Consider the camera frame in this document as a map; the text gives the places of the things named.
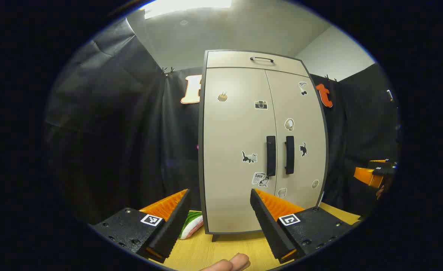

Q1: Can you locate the green and white soft item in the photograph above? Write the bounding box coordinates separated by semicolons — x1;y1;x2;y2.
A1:
179;211;204;240

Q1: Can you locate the black backdrop cloth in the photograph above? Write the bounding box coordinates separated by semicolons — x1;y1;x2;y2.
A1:
43;17;401;226

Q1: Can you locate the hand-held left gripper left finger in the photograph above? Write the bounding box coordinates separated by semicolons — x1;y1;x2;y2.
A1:
90;188;192;264

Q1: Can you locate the white double-door shoe cabinet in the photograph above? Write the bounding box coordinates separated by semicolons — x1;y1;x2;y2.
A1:
198;50;328;242

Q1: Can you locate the ceiling light panel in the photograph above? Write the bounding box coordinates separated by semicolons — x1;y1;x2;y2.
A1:
143;0;232;19

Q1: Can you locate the white shoe cabinet door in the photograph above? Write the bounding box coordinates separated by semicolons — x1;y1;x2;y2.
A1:
202;67;279;234
265;70;327;211

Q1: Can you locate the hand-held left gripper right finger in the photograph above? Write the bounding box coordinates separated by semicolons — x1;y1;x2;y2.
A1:
250;188;362;264

